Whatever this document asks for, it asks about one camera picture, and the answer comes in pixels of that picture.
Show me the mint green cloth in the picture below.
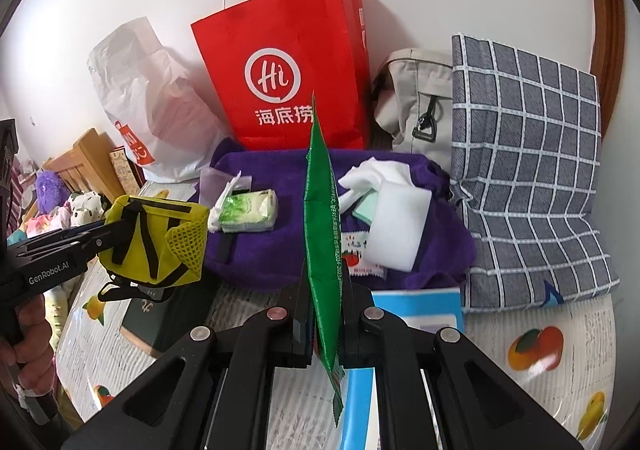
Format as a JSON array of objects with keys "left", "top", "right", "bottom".
[{"left": 351, "top": 195, "right": 384, "bottom": 232}]

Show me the purple plush toy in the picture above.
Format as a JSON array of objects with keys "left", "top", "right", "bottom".
[{"left": 33, "top": 169, "right": 69, "bottom": 216}]

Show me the white sponge block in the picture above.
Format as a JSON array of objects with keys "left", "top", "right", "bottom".
[{"left": 364, "top": 179, "right": 434, "bottom": 274}]

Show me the beige canvas bag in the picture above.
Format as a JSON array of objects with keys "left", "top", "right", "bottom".
[{"left": 372, "top": 47, "right": 459, "bottom": 159}]

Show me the grey checked cushion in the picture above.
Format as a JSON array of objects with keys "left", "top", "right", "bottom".
[{"left": 447, "top": 32, "right": 621, "bottom": 314}]

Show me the wooden headboard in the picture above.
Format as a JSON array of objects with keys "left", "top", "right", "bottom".
[{"left": 44, "top": 127, "right": 131, "bottom": 204}]

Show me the red paper shopping bag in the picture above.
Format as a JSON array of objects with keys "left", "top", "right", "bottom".
[{"left": 190, "top": 0, "right": 374, "bottom": 151}]

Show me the blue tissue pack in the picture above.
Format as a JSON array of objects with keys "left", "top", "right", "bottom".
[{"left": 340, "top": 285, "right": 464, "bottom": 450}]

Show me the green snack packet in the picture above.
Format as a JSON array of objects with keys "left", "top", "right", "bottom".
[{"left": 303, "top": 90, "right": 349, "bottom": 429}]

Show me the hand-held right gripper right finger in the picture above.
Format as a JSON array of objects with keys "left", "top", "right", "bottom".
[{"left": 341, "top": 279, "right": 586, "bottom": 450}]

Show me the white plastic shopping bag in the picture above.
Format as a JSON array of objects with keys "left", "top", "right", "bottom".
[{"left": 87, "top": 16, "right": 237, "bottom": 184}]

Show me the yellow mesh pouch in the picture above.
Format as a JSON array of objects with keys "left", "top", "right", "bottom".
[{"left": 97, "top": 195, "right": 211, "bottom": 304}]

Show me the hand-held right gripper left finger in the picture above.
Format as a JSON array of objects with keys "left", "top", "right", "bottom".
[{"left": 60, "top": 275, "right": 316, "bottom": 450}]

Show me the dark tin box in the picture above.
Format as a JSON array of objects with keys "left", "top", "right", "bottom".
[{"left": 119, "top": 297, "right": 211, "bottom": 359}]

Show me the purple towel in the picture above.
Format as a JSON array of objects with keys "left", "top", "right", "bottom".
[{"left": 192, "top": 137, "right": 477, "bottom": 292}]

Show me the person's left hand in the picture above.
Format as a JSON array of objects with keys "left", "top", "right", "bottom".
[{"left": 0, "top": 299, "right": 56, "bottom": 389}]

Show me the clear plastic pouch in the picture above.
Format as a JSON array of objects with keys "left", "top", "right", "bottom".
[{"left": 199, "top": 167, "right": 251, "bottom": 217}]

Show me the white foam sheet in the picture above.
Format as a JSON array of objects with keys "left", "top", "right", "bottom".
[{"left": 337, "top": 155, "right": 417, "bottom": 214}]

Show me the white red snack packet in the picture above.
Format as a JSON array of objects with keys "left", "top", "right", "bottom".
[{"left": 340, "top": 232, "right": 389, "bottom": 279}]

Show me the fruit print tablecloth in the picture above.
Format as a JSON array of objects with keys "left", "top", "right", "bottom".
[{"left": 55, "top": 180, "right": 632, "bottom": 450}]

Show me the green pocket tissue pack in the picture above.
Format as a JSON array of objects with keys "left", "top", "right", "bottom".
[{"left": 207, "top": 189, "right": 279, "bottom": 234}]

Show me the black spotted plush toy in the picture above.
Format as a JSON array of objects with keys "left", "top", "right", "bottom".
[{"left": 67, "top": 189, "right": 109, "bottom": 232}]

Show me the brown patterned book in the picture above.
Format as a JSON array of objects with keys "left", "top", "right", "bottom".
[{"left": 109, "top": 145, "right": 146, "bottom": 197}]

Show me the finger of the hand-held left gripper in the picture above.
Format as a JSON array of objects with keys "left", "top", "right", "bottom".
[
  {"left": 22, "top": 221, "right": 109, "bottom": 244},
  {"left": 7, "top": 219, "right": 132, "bottom": 264}
]

